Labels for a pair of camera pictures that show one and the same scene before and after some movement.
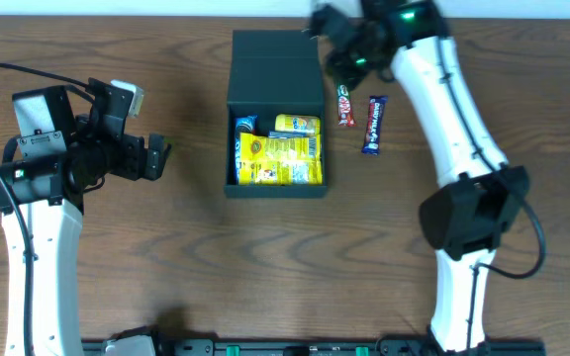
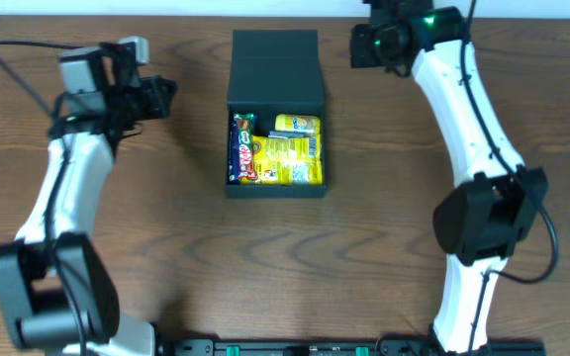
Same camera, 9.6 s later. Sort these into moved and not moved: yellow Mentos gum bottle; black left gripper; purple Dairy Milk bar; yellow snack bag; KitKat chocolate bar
Moved: purple Dairy Milk bar; KitKat chocolate bar; black left gripper
Not moved: yellow Mentos gum bottle; yellow snack bag
